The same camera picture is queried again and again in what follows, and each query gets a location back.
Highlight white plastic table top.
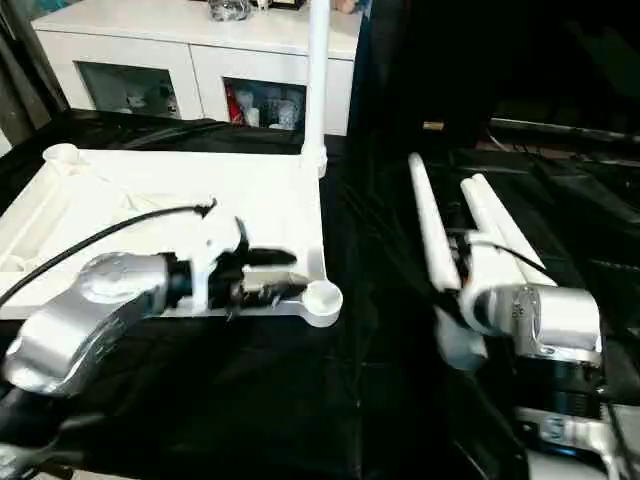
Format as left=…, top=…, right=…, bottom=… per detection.
left=0, top=143, right=345, bottom=330

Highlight black cabinet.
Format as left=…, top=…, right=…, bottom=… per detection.
left=357, top=0, right=640, bottom=146

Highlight clear glass ornament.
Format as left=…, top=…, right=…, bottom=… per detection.
left=207, top=0, right=251, bottom=24

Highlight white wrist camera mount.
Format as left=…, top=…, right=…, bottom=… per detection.
left=175, top=199, right=251, bottom=320
left=457, top=230, right=529, bottom=335

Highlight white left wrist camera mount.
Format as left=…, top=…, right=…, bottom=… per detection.
left=175, top=199, right=251, bottom=320

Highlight grey curtain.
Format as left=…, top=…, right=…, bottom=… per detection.
left=0, top=0, right=71, bottom=146

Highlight black work mat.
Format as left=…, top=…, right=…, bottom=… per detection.
left=0, top=107, right=640, bottom=480

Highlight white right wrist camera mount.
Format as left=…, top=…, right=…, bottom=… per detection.
left=457, top=230, right=529, bottom=335

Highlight red bottle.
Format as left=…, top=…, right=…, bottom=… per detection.
left=225, top=84, right=242, bottom=122

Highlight white plastic table leg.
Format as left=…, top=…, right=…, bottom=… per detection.
left=407, top=151, right=490, bottom=372
left=301, top=0, right=332, bottom=177
left=458, top=175, right=506, bottom=236
left=469, top=171, right=560, bottom=290

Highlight white glass-door cabinet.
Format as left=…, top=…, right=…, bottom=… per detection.
left=29, top=4, right=362, bottom=139

